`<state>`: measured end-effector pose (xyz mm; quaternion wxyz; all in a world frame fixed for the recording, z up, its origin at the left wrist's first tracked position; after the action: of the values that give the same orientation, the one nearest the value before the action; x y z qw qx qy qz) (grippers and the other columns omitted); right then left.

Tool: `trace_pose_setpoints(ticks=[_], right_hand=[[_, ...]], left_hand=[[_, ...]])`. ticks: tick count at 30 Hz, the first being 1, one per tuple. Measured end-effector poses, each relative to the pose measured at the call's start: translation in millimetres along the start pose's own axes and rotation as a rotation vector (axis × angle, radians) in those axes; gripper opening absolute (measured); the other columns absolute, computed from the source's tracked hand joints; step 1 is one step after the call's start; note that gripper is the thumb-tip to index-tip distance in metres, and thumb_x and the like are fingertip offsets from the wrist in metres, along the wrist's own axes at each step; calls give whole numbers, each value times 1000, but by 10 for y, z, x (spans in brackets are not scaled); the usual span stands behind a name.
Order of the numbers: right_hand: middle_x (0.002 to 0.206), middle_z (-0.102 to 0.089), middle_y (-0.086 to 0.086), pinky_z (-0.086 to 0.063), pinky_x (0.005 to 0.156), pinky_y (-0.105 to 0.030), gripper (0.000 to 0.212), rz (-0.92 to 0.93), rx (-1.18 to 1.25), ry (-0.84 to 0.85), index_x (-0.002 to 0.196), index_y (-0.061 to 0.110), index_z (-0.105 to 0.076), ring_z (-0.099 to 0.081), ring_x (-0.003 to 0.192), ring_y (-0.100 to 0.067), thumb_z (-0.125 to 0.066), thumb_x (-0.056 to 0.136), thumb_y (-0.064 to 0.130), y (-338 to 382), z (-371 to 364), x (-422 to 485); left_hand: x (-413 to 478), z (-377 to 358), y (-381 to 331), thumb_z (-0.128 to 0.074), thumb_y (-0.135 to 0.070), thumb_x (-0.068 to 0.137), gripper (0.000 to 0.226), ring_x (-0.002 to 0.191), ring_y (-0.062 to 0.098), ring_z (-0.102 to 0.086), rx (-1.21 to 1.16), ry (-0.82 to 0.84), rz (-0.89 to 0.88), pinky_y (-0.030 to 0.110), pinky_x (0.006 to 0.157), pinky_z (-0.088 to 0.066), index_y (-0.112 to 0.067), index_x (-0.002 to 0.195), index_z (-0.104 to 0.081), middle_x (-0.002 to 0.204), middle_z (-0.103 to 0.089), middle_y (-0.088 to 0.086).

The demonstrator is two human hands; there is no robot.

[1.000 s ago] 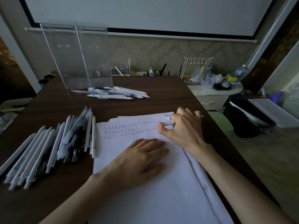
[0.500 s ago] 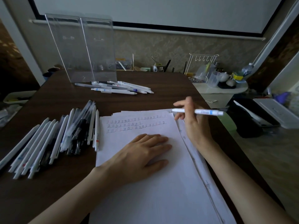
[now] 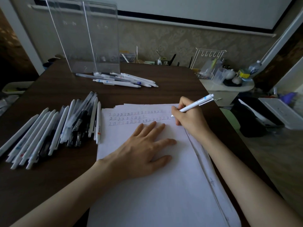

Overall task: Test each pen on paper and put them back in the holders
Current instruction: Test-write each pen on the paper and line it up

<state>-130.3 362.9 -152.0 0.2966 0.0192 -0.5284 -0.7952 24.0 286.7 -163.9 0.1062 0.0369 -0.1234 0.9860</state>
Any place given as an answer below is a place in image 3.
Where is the black round tray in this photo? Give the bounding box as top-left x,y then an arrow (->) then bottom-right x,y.
223,79 -> 243,87

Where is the white low cabinet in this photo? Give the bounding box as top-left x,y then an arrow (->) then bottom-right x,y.
199,77 -> 255,107

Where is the pile of pens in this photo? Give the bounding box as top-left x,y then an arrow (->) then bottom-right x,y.
75,72 -> 159,88

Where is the stack of white paper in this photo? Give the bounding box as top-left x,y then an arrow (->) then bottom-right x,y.
86,103 -> 242,227

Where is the group of colourful cups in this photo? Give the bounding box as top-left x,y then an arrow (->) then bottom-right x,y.
42,54 -> 64,70

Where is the person's right hand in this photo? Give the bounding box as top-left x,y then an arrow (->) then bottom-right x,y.
171,96 -> 213,140

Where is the clear plastic bottle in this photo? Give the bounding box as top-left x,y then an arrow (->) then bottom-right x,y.
248,60 -> 262,76

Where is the clear plastic measuring jug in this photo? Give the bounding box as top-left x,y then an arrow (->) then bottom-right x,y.
213,67 -> 227,85

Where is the beige plastic bin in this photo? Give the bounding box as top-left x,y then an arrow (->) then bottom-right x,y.
2,81 -> 35,94

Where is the person's left forearm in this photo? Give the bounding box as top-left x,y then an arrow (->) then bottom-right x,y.
9,160 -> 114,227

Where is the white projector screen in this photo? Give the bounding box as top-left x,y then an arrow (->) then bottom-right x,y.
33,0 -> 298,37

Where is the person's right forearm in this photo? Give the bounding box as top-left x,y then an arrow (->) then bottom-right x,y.
199,131 -> 303,227

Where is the person's left hand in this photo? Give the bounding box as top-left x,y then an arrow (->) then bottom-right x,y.
94,121 -> 177,186

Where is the white wire hook rack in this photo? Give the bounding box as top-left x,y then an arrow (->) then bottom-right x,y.
190,48 -> 227,80

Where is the black bag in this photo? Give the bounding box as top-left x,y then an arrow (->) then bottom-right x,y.
231,96 -> 284,138

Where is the purple bottle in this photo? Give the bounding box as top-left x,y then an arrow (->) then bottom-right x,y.
279,92 -> 298,104

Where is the black router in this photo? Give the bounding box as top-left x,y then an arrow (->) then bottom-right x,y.
169,54 -> 193,68

